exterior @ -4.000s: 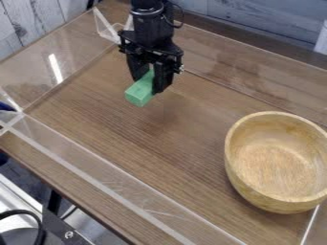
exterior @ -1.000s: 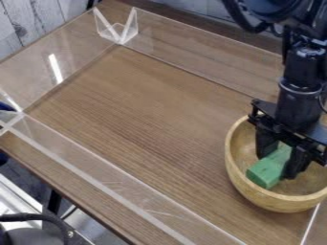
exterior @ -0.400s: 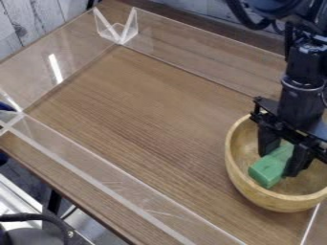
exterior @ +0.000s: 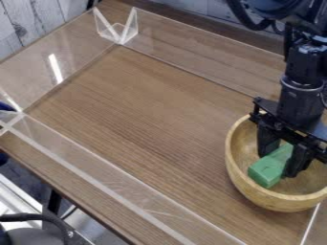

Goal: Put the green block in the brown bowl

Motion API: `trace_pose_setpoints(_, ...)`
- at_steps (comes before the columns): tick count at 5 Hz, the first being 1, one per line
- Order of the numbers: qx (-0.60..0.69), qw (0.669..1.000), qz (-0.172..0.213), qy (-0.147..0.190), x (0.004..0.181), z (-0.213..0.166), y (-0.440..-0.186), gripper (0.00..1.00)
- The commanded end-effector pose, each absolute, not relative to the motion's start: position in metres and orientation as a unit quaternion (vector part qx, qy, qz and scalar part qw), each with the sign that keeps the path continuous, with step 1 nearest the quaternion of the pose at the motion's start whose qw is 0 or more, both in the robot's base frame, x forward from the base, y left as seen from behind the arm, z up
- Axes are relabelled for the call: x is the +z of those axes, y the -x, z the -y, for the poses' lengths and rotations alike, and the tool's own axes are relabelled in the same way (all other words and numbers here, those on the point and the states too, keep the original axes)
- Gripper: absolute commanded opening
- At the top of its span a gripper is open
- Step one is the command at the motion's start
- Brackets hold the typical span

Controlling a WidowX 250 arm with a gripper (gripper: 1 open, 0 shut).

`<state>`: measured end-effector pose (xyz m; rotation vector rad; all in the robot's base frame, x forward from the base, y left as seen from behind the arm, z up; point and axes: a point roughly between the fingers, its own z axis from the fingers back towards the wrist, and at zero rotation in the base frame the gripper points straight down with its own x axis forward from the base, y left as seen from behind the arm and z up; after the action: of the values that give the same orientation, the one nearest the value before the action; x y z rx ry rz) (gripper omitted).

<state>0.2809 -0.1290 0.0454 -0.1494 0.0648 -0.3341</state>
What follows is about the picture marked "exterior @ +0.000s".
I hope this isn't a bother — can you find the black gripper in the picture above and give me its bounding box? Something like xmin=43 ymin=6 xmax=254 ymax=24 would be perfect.
xmin=249 ymin=76 xmax=327 ymax=178

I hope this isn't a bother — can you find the green rectangular block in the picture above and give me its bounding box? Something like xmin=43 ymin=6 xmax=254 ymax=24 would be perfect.
xmin=248 ymin=144 xmax=293 ymax=189

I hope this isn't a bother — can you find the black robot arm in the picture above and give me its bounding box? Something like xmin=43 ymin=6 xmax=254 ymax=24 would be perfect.
xmin=225 ymin=0 xmax=327 ymax=178

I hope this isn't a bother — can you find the light wooden bowl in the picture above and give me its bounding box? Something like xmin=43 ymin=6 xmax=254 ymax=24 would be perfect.
xmin=224 ymin=115 xmax=327 ymax=212

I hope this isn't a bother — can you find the clear acrylic tray wall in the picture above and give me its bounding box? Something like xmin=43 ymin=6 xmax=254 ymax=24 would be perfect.
xmin=0 ymin=101 xmax=245 ymax=245

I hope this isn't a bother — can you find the clear acrylic corner bracket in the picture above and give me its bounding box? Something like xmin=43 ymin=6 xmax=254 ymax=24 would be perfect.
xmin=92 ymin=8 xmax=137 ymax=45

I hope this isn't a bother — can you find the black cable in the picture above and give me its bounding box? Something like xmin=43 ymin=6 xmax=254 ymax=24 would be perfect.
xmin=0 ymin=212 xmax=69 ymax=245

